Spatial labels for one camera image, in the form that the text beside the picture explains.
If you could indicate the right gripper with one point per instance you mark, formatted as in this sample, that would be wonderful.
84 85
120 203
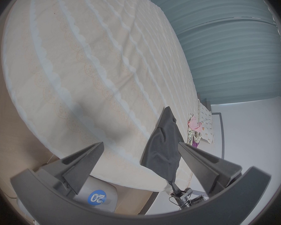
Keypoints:
179 194

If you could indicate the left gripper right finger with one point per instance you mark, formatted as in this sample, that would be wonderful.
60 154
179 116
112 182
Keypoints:
206 167

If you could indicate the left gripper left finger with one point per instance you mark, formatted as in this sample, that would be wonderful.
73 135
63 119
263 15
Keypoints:
77 167

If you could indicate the black T-shirt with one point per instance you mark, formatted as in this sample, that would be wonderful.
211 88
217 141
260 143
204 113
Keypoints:
164 149

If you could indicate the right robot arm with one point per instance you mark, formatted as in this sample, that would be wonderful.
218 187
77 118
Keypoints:
196 199

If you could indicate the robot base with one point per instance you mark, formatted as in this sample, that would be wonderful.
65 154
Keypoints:
100 193

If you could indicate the bed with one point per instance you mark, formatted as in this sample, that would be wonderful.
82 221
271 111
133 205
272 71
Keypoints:
96 78

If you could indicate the purple garment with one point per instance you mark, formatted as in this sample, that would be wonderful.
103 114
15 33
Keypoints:
195 144

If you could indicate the white printed garment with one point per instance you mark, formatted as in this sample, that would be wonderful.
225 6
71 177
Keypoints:
192 135

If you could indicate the white printed pillow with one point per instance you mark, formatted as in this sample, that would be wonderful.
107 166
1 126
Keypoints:
206 123

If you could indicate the pink garment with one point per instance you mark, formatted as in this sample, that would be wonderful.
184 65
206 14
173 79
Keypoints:
194 124

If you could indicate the grey bedside table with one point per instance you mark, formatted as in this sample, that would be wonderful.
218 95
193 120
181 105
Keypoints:
205 101

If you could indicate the blue-green curtain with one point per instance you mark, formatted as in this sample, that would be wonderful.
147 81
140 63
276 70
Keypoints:
224 55

